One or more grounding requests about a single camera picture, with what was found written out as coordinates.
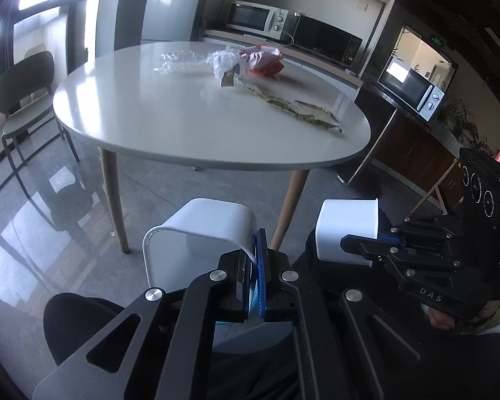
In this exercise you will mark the green exit sign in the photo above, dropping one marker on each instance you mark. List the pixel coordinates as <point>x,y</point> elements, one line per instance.
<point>437,41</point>

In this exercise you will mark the large white plastic container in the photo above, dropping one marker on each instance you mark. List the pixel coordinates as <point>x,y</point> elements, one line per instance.
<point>200,225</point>

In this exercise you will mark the kitchen counter cabinet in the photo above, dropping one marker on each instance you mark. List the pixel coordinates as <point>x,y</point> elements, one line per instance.
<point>316,64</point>

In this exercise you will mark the small white plastic container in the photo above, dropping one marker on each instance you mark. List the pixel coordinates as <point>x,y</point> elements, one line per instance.
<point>346,225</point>

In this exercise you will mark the yellow-green foil wrapper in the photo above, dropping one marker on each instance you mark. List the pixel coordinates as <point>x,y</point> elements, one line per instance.
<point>291,106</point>

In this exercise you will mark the large potted plant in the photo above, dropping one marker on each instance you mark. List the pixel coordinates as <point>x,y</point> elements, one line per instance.
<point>462,125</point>

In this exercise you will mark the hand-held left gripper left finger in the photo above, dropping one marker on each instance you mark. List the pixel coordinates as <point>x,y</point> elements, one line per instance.
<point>233,287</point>

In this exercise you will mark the silver refrigerator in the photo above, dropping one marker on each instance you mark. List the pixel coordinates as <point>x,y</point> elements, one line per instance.
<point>171,4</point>

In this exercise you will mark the silver microwave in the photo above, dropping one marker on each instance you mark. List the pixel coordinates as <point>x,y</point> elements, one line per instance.
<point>254,18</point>

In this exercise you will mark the black microwave oven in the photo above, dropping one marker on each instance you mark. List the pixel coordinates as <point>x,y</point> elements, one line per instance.
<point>329,41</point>

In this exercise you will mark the round white table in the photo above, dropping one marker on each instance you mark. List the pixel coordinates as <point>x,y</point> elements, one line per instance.
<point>171,125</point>

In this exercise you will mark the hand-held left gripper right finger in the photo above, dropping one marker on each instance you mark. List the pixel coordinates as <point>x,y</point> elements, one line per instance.
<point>261,266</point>

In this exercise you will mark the white wall switch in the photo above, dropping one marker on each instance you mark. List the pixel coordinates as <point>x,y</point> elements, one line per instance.
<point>361,5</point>

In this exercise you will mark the person's right hand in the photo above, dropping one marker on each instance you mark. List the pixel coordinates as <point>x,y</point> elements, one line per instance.
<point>441,318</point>

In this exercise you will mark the white microwave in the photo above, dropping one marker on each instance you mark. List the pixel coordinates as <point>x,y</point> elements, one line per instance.
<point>412,89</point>

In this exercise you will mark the clear plastic wrap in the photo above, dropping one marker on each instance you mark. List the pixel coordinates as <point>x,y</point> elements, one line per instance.
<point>183,60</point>

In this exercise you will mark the red snack bag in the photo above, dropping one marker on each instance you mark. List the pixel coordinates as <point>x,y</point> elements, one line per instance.
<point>260,60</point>

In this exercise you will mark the dark green chair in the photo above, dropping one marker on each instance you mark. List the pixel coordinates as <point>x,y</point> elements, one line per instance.
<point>23,79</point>

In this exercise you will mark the pale chair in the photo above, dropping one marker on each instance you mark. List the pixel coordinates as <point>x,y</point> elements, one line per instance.
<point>35,50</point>

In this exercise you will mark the wooden low cabinet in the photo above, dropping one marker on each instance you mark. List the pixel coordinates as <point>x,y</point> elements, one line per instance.
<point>416,150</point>

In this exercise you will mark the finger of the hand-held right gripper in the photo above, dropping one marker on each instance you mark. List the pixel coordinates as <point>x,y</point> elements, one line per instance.
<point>425,227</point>
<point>371,250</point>

